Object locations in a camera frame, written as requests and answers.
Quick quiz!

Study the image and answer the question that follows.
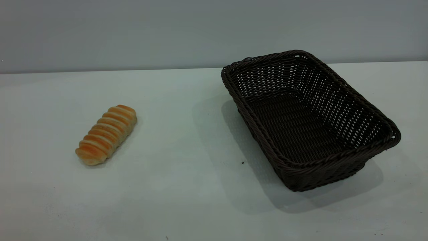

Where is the dark brown wicker basket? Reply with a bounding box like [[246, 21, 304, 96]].
[[221, 50, 402, 192]]

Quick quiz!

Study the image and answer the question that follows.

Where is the ridged golden bread roll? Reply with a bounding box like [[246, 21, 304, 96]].
[[75, 104, 138, 166]]

